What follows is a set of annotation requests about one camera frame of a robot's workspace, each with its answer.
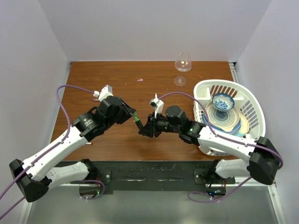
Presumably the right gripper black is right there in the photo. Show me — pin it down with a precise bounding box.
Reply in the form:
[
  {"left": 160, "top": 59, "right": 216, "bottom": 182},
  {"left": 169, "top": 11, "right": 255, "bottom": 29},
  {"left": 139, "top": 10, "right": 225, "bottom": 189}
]
[{"left": 139, "top": 111, "right": 181, "bottom": 138}]

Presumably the green highlighter pen black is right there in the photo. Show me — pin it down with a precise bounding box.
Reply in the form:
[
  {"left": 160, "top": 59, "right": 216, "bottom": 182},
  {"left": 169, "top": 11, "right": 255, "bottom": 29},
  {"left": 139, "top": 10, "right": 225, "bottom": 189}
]
[{"left": 134, "top": 116, "right": 144, "bottom": 130}]

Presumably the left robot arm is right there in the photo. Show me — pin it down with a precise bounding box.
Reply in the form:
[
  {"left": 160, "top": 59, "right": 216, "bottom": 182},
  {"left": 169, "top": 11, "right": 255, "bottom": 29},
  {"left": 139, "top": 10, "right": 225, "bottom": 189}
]
[{"left": 9, "top": 96, "right": 136, "bottom": 202}]

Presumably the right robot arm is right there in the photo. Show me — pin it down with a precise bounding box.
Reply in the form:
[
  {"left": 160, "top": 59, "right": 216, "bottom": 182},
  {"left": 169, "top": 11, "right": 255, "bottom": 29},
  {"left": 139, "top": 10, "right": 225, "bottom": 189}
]
[{"left": 135, "top": 105, "right": 282, "bottom": 185}]

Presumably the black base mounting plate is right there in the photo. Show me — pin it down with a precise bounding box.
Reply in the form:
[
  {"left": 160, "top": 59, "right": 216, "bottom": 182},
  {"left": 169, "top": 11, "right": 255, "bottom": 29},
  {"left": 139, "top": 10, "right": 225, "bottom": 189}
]
[{"left": 70, "top": 160, "right": 236, "bottom": 196}]

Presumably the clear wine glass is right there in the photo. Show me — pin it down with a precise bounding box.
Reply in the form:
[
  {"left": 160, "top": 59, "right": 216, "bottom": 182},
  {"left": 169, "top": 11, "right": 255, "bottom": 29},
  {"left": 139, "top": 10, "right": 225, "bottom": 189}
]
[{"left": 174, "top": 52, "right": 192, "bottom": 87}]

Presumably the blue white patterned bowl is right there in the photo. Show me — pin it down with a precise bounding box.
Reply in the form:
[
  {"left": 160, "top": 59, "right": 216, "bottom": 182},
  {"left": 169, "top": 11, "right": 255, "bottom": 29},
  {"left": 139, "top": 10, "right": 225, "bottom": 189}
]
[{"left": 212, "top": 93, "right": 235, "bottom": 112}]

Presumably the grey striped plate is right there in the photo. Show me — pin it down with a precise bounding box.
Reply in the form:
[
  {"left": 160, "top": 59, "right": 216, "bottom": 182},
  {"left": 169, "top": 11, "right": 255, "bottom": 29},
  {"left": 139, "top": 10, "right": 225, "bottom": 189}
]
[{"left": 205, "top": 102, "right": 241, "bottom": 133}]

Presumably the blue rimmed plate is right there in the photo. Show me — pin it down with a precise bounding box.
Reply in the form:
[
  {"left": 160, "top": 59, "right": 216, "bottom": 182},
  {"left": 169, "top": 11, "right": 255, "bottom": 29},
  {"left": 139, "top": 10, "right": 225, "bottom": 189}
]
[{"left": 211, "top": 111, "right": 241, "bottom": 135}]

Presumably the cream plate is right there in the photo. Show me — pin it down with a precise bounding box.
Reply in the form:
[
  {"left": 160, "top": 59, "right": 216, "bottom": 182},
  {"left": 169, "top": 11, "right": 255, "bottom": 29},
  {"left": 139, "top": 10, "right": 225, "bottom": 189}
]
[{"left": 237, "top": 113, "right": 249, "bottom": 137}]

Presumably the white plastic dish basket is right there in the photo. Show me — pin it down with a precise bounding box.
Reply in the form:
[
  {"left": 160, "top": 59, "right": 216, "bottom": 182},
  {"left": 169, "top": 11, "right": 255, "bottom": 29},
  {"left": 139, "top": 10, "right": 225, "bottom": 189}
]
[{"left": 193, "top": 79, "right": 266, "bottom": 157}]

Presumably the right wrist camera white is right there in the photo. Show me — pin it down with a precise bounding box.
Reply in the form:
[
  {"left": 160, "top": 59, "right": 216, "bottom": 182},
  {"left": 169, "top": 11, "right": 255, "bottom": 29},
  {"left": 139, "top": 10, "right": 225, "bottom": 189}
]
[{"left": 149, "top": 98, "right": 164, "bottom": 118}]

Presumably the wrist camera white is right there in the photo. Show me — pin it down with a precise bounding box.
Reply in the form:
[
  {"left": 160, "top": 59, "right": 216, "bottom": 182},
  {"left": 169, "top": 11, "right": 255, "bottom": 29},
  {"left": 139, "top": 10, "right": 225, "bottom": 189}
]
[
  {"left": 149, "top": 98, "right": 164, "bottom": 118},
  {"left": 93, "top": 85, "right": 113, "bottom": 101}
]

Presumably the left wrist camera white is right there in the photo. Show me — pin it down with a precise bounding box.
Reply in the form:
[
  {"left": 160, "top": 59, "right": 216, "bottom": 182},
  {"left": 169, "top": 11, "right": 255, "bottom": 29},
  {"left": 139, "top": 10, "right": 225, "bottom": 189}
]
[{"left": 93, "top": 85, "right": 113, "bottom": 101}]

